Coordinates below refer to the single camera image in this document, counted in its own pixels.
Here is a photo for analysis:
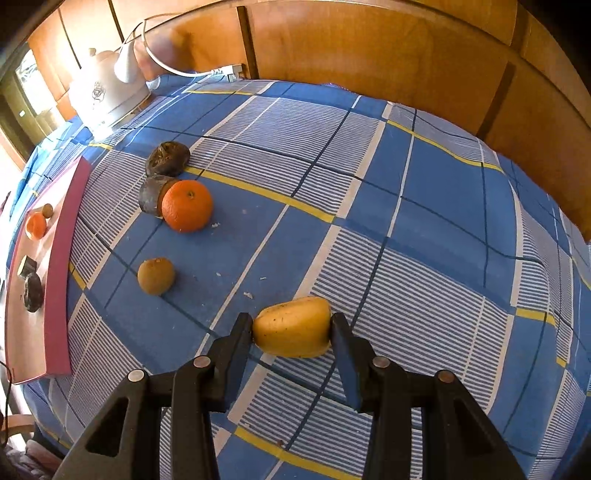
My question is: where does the white power cord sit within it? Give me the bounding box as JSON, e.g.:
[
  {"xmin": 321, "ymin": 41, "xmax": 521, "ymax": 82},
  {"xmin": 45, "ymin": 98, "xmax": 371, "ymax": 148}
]
[{"xmin": 122, "ymin": 13, "xmax": 247, "ymax": 80}]

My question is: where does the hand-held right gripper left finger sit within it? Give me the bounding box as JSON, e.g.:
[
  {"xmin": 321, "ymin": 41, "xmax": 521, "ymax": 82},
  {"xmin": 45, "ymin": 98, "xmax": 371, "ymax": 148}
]
[{"xmin": 54, "ymin": 312, "xmax": 254, "ymax": 480}]

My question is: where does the orange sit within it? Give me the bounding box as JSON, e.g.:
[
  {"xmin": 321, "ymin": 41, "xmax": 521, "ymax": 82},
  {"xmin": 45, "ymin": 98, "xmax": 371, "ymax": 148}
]
[
  {"xmin": 25, "ymin": 213, "xmax": 48, "ymax": 241},
  {"xmin": 161, "ymin": 179, "xmax": 214, "ymax": 233}
]

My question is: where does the wrinkled dark water chestnut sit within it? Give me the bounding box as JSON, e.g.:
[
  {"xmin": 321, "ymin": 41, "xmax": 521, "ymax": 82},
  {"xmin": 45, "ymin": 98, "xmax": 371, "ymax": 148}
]
[{"xmin": 145, "ymin": 141, "xmax": 191, "ymax": 177}]

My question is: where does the white ceramic electric kettle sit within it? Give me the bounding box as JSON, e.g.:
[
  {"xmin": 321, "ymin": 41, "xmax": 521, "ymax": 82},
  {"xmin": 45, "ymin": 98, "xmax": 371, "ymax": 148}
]
[{"xmin": 68, "ymin": 39, "xmax": 153, "ymax": 132}]

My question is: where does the wooden chair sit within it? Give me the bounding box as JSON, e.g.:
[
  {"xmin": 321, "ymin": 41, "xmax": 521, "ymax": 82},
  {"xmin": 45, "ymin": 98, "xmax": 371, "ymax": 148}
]
[{"xmin": 0, "ymin": 413, "xmax": 35, "ymax": 446}]

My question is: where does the smooth dark water chestnut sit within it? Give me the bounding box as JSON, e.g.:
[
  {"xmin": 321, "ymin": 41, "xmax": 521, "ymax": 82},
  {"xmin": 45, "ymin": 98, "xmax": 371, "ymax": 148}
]
[{"xmin": 23, "ymin": 272, "xmax": 45, "ymax": 313}]

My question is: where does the white tray with pink rim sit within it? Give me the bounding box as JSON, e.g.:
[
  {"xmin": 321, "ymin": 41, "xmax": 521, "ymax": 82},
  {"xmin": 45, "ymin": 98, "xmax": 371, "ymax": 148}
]
[{"xmin": 0, "ymin": 157, "xmax": 93, "ymax": 385}]

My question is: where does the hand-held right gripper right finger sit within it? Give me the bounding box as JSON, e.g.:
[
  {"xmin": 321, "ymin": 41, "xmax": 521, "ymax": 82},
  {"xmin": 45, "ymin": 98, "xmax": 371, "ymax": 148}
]
[{"xmin": 330, "ymin": 312, "xmax": 527, "ymax": 480}]

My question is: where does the yellow pear piece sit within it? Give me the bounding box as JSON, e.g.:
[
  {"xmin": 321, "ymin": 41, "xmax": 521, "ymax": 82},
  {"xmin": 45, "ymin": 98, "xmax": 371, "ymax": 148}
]
[{"xmin": 252, "ymin": 296, "xmax": 333, "ymax": 359}]

